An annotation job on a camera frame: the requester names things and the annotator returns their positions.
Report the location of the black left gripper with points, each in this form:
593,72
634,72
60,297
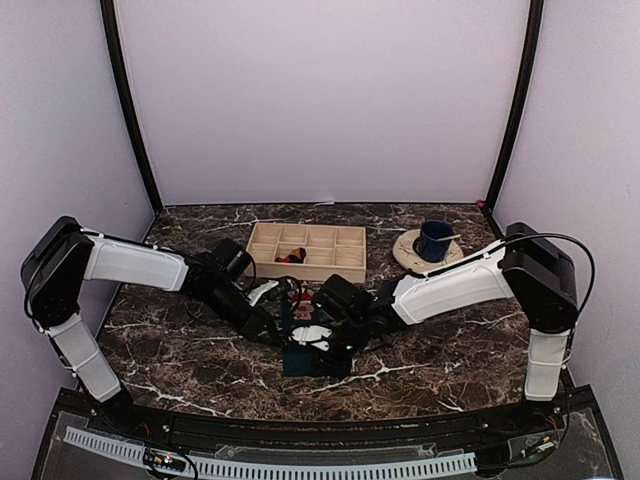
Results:
252,325

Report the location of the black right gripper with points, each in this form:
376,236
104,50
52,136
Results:
341,368

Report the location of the green christmas bear sock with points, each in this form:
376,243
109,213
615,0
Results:
296,310

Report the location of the black red yellow argyle sock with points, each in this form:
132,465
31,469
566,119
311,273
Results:
296,256

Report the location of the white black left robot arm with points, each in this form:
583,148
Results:
68,256

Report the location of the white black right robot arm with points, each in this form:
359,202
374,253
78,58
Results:
524,265

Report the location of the wooden compartment tray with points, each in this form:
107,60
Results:
330,250

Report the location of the cream saucer plate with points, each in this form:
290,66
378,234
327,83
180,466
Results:
405,254

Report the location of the dark blue mug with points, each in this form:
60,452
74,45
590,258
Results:
425,246

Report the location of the wooden stirrer stick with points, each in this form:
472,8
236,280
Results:
448,238

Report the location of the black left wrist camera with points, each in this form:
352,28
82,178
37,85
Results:
231,258

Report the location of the black front table rail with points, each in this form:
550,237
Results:
480,430

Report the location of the white slotted cable duct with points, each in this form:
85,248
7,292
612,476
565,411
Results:
256,463

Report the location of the black left frame post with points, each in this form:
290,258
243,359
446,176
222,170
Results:
126,100

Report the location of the black frame post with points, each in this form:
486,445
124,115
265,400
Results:
126,100
525,71

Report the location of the black right frame post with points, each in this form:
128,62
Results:
525,71

